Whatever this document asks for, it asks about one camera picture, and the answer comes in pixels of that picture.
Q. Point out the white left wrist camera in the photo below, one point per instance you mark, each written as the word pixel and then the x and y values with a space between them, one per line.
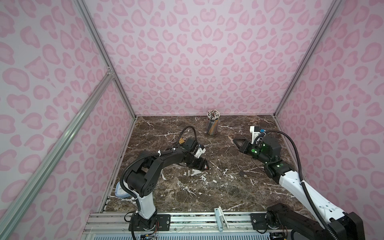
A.
pixel 200 150

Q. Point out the brass padlock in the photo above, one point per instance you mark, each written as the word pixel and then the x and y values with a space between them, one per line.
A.
pixel 178 141

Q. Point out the diagonal aluminium brace left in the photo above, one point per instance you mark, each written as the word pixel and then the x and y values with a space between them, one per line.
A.
pixel 21 204

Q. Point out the aluminium corner post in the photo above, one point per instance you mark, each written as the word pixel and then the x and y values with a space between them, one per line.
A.
pixel 328 19
pixel 91 26

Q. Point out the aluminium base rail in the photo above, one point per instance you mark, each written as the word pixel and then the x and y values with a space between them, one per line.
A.
pixel 187 226

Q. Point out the aluminium clamp bracket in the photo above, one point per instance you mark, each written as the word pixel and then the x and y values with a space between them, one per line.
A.
pixel 221 219

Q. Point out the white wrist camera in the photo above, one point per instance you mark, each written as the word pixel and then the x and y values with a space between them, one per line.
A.
pixel 256 131
pixel 200 150

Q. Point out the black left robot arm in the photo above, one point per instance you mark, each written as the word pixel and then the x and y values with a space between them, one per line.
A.
pixel 140 178

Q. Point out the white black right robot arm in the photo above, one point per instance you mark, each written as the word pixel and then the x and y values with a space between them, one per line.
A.
pixel 330 222

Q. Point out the aluminium corner post right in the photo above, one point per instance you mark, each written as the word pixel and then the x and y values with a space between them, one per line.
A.
pixel 328 19

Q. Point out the aluminium corner post left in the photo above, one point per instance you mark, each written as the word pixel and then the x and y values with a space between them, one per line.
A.
pixel 91 26

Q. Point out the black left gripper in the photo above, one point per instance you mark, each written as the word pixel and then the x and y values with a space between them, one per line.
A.
pixel 198 166

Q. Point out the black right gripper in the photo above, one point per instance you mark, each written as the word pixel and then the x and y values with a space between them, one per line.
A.
pixel 246 148

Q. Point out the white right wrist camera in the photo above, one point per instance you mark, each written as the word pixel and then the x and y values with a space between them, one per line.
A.
pixel 256 131

